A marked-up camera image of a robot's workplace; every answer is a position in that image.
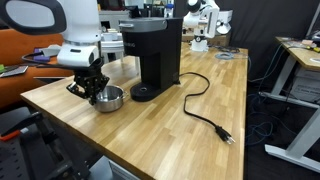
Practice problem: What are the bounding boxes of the grey coiled cable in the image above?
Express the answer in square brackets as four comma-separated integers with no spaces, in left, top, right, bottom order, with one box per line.
[214,51,236,61]

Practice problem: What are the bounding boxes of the open laptop purple screen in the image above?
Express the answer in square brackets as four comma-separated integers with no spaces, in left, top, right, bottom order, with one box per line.
[32,47,53,64]

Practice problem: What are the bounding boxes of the orange sofa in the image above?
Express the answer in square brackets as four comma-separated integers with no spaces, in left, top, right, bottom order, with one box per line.
[0,28,76,110]

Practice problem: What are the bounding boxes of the black power cord with plug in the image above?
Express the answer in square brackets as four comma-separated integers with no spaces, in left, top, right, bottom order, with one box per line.
[178,71,236,146]

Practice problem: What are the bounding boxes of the black pod coffee maker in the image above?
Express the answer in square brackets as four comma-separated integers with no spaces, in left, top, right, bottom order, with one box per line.
[118,17,184,103]

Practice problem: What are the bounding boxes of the white coffee pod cup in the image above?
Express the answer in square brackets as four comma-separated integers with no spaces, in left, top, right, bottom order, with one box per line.
[101,32,114,43]
[107,29,120,41]

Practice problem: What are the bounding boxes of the orange cart handle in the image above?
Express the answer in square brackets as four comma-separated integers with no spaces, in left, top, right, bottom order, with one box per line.
[0,128,23,143]

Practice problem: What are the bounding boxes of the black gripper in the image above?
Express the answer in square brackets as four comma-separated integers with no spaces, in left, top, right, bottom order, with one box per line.
[65,57,111,106]

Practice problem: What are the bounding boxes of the white round side table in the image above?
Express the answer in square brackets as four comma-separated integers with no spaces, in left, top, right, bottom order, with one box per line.
[99,31,141,76]

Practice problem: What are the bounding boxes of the wooden desk white legs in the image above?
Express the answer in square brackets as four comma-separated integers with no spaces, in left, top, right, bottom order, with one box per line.
[259,35,320,174]

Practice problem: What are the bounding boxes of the black coiled cable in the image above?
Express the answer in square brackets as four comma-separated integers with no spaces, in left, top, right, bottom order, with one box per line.
[212,44,241,55]

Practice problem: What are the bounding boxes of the stainless steel pot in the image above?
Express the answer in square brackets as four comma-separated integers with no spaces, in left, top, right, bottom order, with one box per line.
[92,84,130,114]

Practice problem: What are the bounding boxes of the white cabinet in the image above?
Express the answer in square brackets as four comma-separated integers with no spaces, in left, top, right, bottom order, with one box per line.
[97,9,131,35]

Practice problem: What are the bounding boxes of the white storage box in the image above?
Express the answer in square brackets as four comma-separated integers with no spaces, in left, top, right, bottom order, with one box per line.
[289,67,320,103]

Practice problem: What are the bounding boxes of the grey tablet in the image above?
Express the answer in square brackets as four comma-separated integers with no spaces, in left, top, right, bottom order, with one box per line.
[0,65,30,79]

